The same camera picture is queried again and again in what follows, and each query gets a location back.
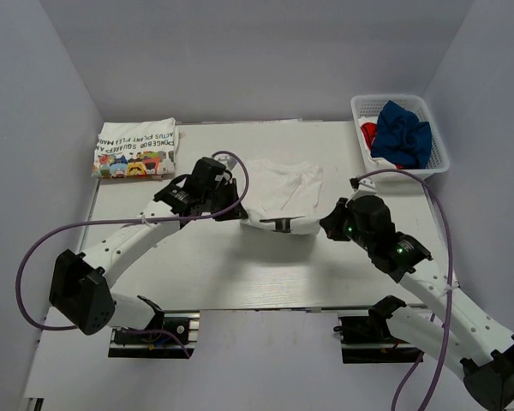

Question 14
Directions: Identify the white t-shirt black graphic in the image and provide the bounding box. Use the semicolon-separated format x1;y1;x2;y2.
242;159;323;235

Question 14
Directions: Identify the dark blue t-shirt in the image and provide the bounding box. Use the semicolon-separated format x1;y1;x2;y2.
370;100;433;170

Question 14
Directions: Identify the white t-shirt red graphic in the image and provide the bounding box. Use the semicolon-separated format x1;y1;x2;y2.
358;116;402;170

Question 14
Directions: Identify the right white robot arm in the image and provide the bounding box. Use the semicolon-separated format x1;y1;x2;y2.
320;195;514;410

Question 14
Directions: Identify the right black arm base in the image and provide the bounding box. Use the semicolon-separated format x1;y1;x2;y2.
333;316;421;365

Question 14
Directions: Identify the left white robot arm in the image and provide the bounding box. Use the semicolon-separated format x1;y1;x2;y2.
49;151;248;342

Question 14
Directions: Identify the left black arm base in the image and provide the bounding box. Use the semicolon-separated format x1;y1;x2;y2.
108;313;200;360

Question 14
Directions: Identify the folded white cartoon t-shirt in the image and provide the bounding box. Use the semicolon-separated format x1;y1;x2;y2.
92;117;179;179

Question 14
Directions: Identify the white plastic mesh basket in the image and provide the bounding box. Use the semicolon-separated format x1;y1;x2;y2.
350;94;449;179

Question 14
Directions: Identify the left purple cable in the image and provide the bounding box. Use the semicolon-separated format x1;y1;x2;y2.
15;150;253;359

